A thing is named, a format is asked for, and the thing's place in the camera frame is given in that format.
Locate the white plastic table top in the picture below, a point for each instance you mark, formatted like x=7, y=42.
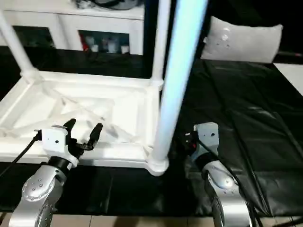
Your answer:
x=82, y=101

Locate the white plastic table leg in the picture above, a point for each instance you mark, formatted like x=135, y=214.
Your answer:
x=161, y=40
x=180, y=71
x=17, y=47

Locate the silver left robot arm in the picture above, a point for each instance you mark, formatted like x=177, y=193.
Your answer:
x=40, y=189

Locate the white sideboard with glass doors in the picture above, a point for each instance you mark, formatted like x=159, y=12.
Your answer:
x=66, y=21

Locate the black cabinet with gold label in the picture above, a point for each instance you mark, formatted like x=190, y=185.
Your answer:
x=149, y=35

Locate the grey cushion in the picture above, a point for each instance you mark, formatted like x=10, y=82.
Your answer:
x=241, y=40

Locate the dark clutter pile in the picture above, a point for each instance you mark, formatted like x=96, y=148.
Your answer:
x=81, y=3

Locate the grey helmet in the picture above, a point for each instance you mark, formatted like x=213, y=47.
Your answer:
x=118, y=3

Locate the black monitor with red light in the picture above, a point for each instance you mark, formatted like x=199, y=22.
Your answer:
x=291, y=54

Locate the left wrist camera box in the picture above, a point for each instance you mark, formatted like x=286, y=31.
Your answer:
x=54, y=139

